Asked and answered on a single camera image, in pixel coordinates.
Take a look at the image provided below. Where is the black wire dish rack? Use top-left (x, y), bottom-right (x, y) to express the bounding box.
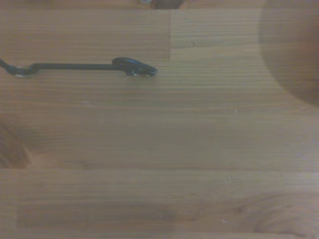
top-left (0, 57), bottom-right (159, 78)

